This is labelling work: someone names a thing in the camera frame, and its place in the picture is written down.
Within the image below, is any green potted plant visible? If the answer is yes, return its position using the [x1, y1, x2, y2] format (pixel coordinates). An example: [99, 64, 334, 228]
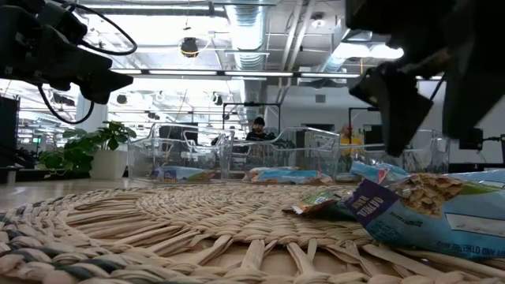
[37, 120, 138, 181]

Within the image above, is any long ceiling light strip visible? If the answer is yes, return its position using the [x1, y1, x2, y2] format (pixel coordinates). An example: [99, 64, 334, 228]
[110, 68, 362, 80]

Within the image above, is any silver ventilation duct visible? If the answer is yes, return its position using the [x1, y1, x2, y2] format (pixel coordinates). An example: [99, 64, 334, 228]
[224, 0, 274, 119]

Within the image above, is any black box with cable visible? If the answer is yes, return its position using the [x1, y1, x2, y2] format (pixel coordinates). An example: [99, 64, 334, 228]
[458, 128, 484, 151]

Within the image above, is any round woven straw placemat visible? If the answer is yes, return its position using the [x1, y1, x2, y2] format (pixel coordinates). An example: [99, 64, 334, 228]
[0, 183, 505, 284]

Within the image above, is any blue oatmeal raisin granola bar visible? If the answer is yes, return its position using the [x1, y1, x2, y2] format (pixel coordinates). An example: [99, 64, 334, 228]
[344, 172, 505, 262]

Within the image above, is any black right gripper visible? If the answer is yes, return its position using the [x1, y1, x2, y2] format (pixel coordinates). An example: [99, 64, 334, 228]
[345, 0, 505, 158]

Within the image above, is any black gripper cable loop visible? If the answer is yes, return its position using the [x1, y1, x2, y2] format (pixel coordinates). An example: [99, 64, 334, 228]
[37, 84, 96, 125]
[65, 2, 139, 57]

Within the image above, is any black background stand frame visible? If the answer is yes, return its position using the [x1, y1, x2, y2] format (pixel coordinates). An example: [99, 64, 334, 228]
[222, 101, 282, 135]

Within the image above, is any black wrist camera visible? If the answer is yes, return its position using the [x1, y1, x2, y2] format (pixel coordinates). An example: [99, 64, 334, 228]
[37, 2, 88, 44]

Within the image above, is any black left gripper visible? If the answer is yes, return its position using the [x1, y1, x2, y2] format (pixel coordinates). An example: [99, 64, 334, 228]
[0, 23, 135, 106]

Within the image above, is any clear plastic bin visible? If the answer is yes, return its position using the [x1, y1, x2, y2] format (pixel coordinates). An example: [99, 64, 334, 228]
[220, 125, 341, 186]
[338, 129, 451, 185]
[126, 122, 234, 185]

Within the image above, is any black hanging ceiling device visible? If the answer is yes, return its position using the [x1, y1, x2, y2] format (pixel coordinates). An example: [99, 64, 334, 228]
[180, 36, 200, 59]

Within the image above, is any black monitor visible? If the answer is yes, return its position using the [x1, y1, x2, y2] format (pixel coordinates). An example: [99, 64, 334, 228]
[0, 96, 21, 169]

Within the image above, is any person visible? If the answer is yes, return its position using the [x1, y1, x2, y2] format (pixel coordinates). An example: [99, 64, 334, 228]
[244, 116, 278, 143]

